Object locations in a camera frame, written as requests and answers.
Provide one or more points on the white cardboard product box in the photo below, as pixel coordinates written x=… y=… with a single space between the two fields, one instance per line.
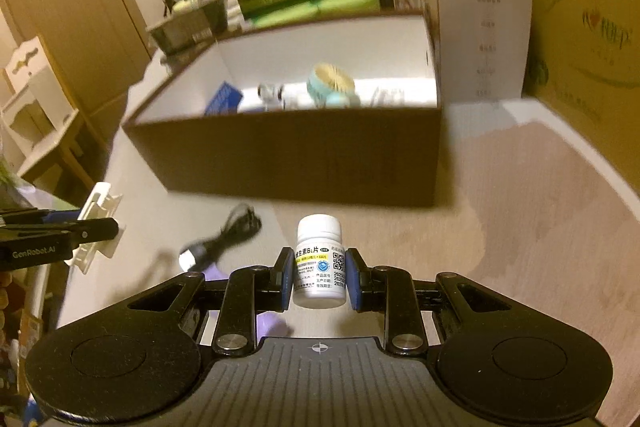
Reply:
x=480 y=32

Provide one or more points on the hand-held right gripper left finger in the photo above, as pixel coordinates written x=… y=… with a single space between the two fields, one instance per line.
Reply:
x=286 y=279

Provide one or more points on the white toothpaste tube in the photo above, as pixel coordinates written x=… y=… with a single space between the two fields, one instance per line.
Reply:
x=280 y=97

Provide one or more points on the cream wrapped packet bundle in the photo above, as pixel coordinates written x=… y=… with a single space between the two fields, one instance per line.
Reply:
x=215 y=2

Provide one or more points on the white pill bottle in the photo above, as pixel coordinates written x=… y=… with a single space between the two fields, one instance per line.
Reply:
x=320 y=262

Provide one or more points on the large brown cardboard carton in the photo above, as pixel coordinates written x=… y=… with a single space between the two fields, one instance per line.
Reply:
x=585 y=17

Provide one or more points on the teal handheld fan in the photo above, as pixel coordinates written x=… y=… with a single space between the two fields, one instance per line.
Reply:
x=331 y=84

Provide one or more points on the brown storage box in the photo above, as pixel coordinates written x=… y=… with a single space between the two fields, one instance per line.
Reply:
x=300 y=157

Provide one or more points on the white plastic clip holder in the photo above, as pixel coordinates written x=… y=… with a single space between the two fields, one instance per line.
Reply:
x=97 y=202

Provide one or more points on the white printed packet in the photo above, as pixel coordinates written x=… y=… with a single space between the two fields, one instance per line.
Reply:
x=387 y=97

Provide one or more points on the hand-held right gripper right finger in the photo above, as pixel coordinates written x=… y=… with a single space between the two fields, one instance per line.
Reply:
x=353 y=281

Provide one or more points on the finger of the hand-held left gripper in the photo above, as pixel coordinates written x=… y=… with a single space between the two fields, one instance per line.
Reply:
x=95 y=230
x=27 y=215

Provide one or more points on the wooden door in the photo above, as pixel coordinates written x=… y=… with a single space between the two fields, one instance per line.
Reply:
x=65 y=7

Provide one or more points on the white shelf unit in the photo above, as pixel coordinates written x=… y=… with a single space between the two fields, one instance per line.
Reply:
x=35 y=107

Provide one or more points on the purple packet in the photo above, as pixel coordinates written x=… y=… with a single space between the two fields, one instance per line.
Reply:
x=272 y=324

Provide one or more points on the white blue medicine box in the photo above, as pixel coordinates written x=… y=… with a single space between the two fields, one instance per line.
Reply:
x=224 y=99

